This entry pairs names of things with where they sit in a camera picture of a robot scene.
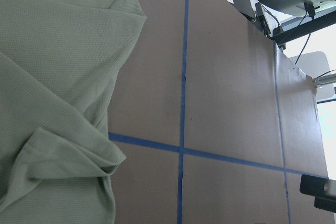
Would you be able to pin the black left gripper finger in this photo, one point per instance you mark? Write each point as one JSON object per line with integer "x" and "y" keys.
{"x": 322, "y": 189}

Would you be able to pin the green long-sleeve shirt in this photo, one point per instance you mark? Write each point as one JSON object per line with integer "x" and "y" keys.
{"x": 59, "y": 63}

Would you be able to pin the black monitor stand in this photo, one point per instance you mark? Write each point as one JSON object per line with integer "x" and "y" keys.
{"x": 322, "y": 13}

